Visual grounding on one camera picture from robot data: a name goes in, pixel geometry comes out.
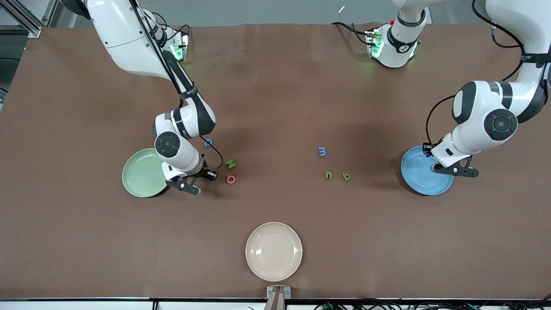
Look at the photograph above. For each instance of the grey metal mount bracket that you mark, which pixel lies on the grey metal mount bracket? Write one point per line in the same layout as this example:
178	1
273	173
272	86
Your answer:
270	292

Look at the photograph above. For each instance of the pink foam letter Q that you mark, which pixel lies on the pink foam letter Q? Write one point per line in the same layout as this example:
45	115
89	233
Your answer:
227	179

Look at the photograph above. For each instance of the beige round plate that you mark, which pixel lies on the beige round plate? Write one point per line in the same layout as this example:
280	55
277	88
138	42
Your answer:
273	254

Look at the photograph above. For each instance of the aluminium frame post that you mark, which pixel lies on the aluminium frame post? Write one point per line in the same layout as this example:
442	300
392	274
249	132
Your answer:
32	30

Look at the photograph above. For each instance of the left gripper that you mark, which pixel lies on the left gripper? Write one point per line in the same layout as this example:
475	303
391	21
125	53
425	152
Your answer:
428	149

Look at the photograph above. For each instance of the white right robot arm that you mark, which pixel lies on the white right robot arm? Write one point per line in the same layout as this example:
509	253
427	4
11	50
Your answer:
125	38

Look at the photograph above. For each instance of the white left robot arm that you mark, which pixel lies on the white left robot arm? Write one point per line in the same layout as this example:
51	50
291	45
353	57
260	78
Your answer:
473	103

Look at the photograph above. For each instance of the brown table cover sheet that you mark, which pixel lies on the brown table cover sheet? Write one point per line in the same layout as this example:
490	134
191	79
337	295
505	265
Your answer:
275	107

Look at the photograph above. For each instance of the beige mount bar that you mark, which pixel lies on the beige mount bar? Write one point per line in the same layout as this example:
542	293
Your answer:
275	301

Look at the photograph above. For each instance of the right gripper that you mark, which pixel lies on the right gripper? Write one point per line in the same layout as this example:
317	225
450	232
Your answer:
203	170

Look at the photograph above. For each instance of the blue round plate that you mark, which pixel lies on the blue round plate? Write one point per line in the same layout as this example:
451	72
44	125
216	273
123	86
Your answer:
419	176

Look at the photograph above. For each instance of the light green round plate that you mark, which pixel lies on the light green round plate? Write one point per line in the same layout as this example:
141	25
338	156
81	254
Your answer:
142	176

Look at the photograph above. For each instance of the blue foam letter m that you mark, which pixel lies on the blue foam letter m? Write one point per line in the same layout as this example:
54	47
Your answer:
322	151

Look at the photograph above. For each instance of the metal base connector bracket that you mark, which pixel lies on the metal base connector bracket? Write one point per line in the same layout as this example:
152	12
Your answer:
183	47
372	43

